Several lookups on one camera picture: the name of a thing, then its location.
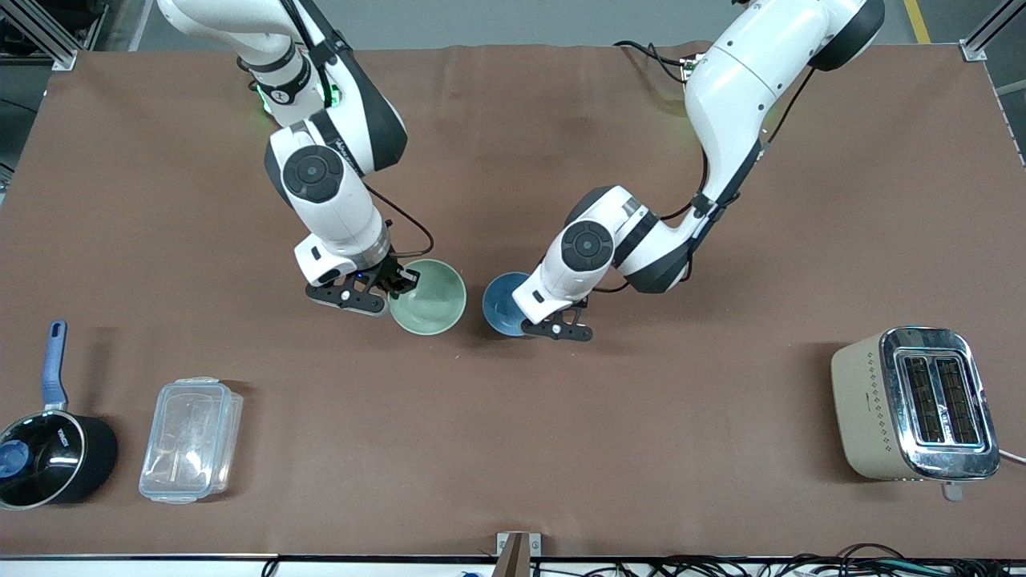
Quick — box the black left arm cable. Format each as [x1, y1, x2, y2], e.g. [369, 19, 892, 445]
[593, 66, 820, 294]

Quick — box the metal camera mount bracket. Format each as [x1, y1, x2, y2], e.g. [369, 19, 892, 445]
[496, 531, 543, 559]

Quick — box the black saucepan with blue handle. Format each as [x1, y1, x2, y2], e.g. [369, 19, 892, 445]
[0, 320, 119, 511]

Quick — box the blue ceramic bowl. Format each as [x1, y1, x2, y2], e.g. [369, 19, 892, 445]
[482, 272, 535, 338]

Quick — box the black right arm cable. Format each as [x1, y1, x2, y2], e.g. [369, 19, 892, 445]
[277, 0, 436, 260]

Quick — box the dark camera mount post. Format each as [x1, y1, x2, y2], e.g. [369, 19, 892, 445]
[497, 535, 530, 577]

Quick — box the black equipment behind frame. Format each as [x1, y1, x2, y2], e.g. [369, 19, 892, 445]
[0, 0, 110, 57]

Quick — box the beige and chrome toaster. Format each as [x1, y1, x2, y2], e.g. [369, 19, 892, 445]
[830, 325, 1003, 503]

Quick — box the clear plastic food container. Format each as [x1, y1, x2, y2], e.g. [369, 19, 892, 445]
[138, 377, 244, 506]

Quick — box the aluminium frame profile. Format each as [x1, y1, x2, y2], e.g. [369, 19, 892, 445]
[959, 0, 1026, 63]
[0, 0, 79, 71]

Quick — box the black arm base cable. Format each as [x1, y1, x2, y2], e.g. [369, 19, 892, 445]
[613, 40, 692, 81]

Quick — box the glass lid with blue knob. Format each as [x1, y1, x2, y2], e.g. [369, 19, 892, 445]
[0, 411, 87, 508]

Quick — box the brown table cover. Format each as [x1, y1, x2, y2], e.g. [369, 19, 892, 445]
[0, 42, 1026, 559]

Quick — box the pale green ceramic bowl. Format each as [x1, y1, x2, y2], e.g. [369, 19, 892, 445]
[388, 259, 467, 336]

